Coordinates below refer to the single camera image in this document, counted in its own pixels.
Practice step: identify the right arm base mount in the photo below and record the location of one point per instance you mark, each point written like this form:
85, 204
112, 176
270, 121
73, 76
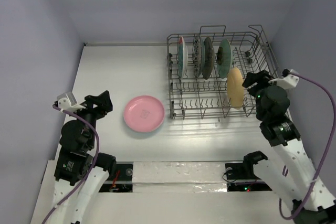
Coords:
240, 177

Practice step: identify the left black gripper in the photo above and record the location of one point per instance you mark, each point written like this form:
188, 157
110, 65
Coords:
104, 102

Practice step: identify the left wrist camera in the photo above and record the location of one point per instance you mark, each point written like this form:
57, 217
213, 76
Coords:
68, 102

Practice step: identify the green plate dark motif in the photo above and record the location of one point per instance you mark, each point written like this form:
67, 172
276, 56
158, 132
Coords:
224, 58

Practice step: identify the white plate red teal pattern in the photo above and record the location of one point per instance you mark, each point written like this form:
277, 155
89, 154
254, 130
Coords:
182, 56

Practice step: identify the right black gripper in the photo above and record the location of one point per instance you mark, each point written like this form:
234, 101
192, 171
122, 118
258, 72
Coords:
257, 83

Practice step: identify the pink plate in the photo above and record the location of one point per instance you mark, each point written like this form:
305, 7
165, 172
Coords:
144, 113

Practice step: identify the grey wire dish rack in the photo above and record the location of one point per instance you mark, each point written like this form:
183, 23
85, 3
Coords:
197, 98

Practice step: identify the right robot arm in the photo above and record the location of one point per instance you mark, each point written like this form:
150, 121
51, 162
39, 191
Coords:
305, 194

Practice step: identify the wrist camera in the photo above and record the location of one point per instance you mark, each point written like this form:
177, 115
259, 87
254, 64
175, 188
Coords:
288, 80
68, 102

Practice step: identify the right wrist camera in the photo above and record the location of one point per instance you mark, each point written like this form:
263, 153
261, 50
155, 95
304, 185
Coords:
288, 80

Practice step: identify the yellow plate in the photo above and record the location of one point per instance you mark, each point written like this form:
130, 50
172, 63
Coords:
235, 90

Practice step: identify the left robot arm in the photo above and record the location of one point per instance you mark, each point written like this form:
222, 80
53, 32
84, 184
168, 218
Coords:
81, 169

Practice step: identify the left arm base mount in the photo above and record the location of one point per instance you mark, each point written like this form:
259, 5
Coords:
120, 181

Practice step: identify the teal patterned plate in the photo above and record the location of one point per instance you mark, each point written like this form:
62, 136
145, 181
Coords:
198, 55

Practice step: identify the dark olive plate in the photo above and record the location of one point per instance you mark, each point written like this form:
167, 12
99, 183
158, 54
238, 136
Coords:
209, 58

